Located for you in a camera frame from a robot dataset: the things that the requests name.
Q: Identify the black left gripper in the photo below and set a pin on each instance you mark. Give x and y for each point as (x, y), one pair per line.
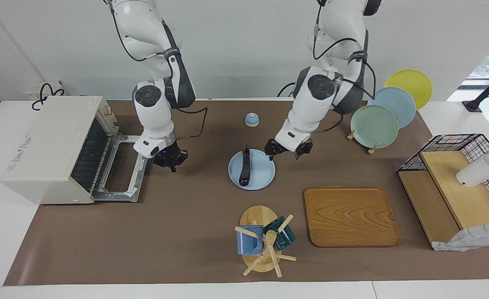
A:
(275, 147)

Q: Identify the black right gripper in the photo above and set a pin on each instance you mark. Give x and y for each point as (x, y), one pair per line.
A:
(169, 155)

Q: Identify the light blue plate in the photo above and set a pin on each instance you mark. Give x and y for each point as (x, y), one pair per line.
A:
(263, 170)
(398, 101)

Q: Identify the dark purple eggplant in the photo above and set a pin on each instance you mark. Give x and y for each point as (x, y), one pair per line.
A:
(245, 168)

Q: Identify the white toaster oven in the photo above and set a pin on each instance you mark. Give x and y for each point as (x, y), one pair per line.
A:
(49, 145)

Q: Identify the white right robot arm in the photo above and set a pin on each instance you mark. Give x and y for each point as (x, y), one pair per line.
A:
(153, 112)

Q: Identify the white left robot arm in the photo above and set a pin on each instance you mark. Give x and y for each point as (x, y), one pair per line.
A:
(311, 108)

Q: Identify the small blue call bell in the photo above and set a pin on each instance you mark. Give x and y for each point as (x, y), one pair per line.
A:
(252, 120)

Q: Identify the brown table mat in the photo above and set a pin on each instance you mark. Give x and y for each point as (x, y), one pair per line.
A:
(165, 232)

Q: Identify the wooden mug tree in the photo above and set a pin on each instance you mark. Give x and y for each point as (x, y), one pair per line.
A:
(257, 216)

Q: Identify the dark green mug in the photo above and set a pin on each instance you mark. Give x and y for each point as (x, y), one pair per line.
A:
(285, 238)

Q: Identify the wooden plate rack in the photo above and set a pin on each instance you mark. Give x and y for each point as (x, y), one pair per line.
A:
(371, 150)

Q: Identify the square wooden tray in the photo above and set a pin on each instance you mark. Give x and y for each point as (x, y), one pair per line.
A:
(350, 216)

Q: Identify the pale green standing plate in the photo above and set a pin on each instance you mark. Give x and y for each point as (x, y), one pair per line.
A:
(373, 126)

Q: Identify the blue enamel mug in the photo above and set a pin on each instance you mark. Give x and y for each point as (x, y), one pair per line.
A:
(246, 243)

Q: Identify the light blue standing plate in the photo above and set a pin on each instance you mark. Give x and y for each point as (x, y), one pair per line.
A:
(398, 101)

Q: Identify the yellow standing plate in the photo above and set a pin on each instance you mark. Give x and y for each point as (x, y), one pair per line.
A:
(412, 81)

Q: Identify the stepped wooden shelf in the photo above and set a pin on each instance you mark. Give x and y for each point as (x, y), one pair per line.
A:
(468, 203)

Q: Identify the white plastic cup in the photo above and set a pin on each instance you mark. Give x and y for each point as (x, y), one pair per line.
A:
(475, 172)

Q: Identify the white checked cloth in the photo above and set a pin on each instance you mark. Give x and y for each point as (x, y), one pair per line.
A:
(468, 240)

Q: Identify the black angled stand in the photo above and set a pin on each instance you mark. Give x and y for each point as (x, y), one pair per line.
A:
(487, 91)

